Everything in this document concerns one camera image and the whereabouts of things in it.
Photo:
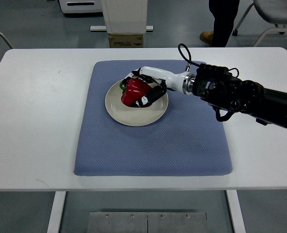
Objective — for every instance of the white machine cabinet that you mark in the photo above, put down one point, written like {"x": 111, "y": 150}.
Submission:
{"x": 73, "y": 7}

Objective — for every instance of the grey chair right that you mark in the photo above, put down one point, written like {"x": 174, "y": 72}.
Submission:
{"x": 273, "y": 12}

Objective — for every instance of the cream round plate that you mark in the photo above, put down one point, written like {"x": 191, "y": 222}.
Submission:
{"x": 133, "y": 116}

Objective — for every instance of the white pedestal column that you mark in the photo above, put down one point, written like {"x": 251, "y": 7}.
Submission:
{"x": 124, "y": 17}

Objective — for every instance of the blue textured mat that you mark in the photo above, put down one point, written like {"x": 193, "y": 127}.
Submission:
{"x": 186, "y": 141}

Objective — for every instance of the cardboard box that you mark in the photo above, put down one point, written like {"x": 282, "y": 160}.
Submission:
{"x": 126, "y": 40}

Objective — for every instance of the white table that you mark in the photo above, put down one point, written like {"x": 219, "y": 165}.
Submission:
{"x": 42, "y": 100}

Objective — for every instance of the tan work boot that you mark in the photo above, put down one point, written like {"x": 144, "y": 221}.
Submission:
{"x": 206, "y": 37}

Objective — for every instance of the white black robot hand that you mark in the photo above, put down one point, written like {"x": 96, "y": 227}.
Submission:
{"x": 161, "y": 81}

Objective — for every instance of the person's dark trouser leg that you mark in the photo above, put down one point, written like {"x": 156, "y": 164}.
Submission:
{"x": 224, "y": 12}

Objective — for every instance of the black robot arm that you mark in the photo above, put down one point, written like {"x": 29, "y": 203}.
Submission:
{"x": 227, "y": 94}

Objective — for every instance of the red bell pepper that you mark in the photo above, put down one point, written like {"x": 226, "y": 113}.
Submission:
{"x": 133, "y": 89}

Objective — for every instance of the metal base plate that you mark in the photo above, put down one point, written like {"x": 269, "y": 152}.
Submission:
{"x": 147, "y": 222}

